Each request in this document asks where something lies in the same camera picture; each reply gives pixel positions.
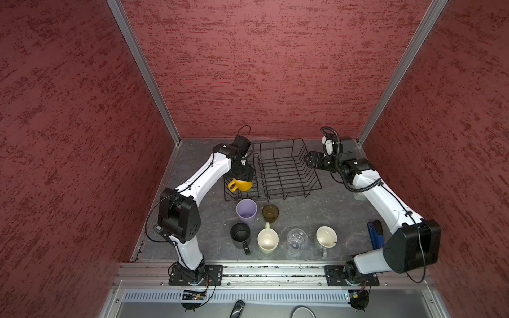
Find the black remote handset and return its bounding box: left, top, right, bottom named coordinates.
left=229, top=300, right=245, bottom=318

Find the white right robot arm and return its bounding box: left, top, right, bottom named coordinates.
left=307, top=134, right=441, bottom=282

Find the aluminium corner post right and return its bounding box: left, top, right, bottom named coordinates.
left=357, top=0, right=448, bottom=148

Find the clear glass cup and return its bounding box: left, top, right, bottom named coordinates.
left=286, top=228, right=309, bottom=254

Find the aluminium corner post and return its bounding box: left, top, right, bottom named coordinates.
left=107, top=0, right=181, bottom=146
left=357, top=0, right=448, bottom=148

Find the black wire dish rack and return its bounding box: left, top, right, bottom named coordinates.
left=223, top=139, right=322, bottom=202

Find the yellow mug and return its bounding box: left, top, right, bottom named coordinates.
left=227, top=178, right=253, bottom=192

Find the cream mug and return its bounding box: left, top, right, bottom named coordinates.
left=257, top=222, right=279, bottom=254

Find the black mug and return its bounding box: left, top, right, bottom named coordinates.
left=230, top=222, right=251, bottom=255

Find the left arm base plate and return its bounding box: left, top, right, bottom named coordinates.
left=168, top=264, right=223, bottom=286

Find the aluminium corner post left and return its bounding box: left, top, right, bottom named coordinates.
left=107, top=0, right=181, bottom=146

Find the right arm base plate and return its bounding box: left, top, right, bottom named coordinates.
left=323, top=264, right=380, bottom=288

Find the white mug grey handle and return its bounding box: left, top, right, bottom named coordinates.
left=314, top=226, right=338, bottom=259

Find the olive glass cup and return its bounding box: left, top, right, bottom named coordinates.
left=262, top=205, right=280, bottom=223

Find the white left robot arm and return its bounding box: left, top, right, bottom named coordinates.
left=154, top=135, right=255, bottom=275

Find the grey round object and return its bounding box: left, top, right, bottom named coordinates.
left=290, top=306, right=316, bottom=318

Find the lilac plastic cup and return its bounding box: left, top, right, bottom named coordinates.
left=236, top=199, right=258, bottom=226

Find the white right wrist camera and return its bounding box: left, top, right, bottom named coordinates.
left=322, top=136, right=335, bottom=157

